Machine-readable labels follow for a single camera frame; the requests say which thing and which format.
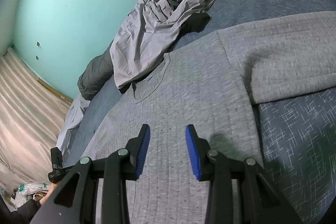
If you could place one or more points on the person's left hand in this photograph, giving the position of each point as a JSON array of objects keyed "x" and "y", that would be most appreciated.
[{"x": 51, "y": 191}]

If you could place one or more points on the grey sweater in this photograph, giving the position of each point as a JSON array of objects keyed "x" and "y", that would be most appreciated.
[{"x": 210, "y": 77}]

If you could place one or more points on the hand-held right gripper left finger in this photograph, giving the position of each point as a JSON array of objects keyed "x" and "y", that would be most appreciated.
[{"x": 143, "y": 153}]

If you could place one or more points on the pale grey crumpled sheet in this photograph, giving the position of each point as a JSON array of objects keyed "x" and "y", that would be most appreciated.
[{"x": 72, "y": 121}]

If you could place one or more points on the wooden strip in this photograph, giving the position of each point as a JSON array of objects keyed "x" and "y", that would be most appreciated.
[{"x": 55, "y": 90}]

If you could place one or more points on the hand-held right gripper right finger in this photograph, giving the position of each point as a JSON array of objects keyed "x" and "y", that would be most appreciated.
[{"x": 193, "y": 153}]

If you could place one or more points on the clear plastic bags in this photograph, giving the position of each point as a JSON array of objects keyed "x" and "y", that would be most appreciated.
[{"x": 29, "y": 191}]

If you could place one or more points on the black garment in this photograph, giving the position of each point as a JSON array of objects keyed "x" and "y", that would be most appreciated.
[{"x": 195, "y": 23}]

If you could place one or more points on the lilac garment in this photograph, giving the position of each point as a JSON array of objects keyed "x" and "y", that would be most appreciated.
[{"x": 141, "y": 43}]

